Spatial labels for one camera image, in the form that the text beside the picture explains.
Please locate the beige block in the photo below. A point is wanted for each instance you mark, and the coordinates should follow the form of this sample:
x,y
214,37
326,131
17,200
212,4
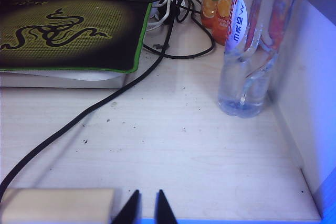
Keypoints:
x,y
52,205

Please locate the grey cubicle partition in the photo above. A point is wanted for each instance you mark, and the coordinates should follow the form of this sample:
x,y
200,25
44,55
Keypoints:
x,y
309,77

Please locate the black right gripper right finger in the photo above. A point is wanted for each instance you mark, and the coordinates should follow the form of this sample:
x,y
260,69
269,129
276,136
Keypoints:
x,y
164,212

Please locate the black green snake-logo mouse pad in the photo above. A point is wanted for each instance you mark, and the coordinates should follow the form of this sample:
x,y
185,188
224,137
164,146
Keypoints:
x,y
65,30

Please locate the orange juice bottle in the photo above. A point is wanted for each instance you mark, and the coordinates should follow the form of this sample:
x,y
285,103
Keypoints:
x,y
212,11

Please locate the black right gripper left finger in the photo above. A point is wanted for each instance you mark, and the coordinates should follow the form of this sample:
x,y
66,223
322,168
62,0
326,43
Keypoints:
x,y
128,212

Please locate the clear mineral water bottle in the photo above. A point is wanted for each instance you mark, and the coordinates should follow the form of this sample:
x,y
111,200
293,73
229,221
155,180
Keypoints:
x,y
249,64

